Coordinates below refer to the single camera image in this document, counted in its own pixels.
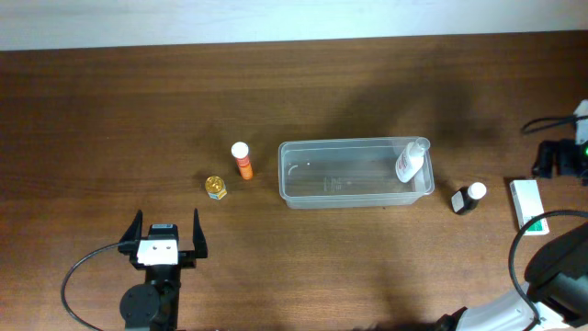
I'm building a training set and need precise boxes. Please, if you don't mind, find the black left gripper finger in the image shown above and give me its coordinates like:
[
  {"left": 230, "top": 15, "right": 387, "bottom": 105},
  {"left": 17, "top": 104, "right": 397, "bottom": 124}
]
[
  {"left": 119, "top": 210, "right": 142, "bottom": 243},
  {"left": 192, "top": 209, "right": 208, "bottom": 258}
]

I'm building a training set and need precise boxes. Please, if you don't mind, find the white green medicine box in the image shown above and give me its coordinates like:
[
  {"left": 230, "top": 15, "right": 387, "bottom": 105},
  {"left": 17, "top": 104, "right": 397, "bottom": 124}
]
[{"left": 509, "top": 179, "right": 545, "bottom": 229}]

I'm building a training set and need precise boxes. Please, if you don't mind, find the dark bottle white cap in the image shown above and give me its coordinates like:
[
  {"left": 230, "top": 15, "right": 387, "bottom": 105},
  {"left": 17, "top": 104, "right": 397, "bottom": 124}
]
[{"left": 450, "top": 182, "right": 487, "bottom": 215}]

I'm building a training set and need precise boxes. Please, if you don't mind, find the white spray bottle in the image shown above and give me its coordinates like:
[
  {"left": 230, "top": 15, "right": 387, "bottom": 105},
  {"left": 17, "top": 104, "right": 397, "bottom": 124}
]
[{"left": 395, "top": 137, "right": 430, "bottom": 183}]

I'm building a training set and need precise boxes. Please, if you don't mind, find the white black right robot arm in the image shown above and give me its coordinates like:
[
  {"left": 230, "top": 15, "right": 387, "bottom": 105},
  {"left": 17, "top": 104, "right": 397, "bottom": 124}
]
[{"left": 432, "top": 210, "right": 587, "bottom": 330}]

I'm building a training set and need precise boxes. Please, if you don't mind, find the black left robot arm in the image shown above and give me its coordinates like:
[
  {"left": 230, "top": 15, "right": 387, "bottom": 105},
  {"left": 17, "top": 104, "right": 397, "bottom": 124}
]
[{"left": 119, "top": 211, "right": 208, "bottom": 331}]

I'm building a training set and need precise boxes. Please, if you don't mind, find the clear plastic container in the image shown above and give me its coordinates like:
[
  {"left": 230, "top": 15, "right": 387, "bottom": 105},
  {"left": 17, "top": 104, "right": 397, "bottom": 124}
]
[{"left": 278, "top": 137, "right": 435, "bottom": 209}]

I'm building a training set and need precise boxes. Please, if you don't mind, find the small jar gold lid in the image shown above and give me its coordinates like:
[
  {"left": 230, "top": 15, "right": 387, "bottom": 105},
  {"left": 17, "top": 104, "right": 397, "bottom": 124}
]
[{"left": 205, "top": 176, "right": 227, "bottom": 200}]

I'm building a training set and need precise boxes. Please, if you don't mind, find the orange tablet tube white cap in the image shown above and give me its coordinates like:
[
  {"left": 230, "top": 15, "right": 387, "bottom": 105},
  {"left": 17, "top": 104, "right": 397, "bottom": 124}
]
[{"left": 231, "top": 142, "right": 254, "bottom": 180}]

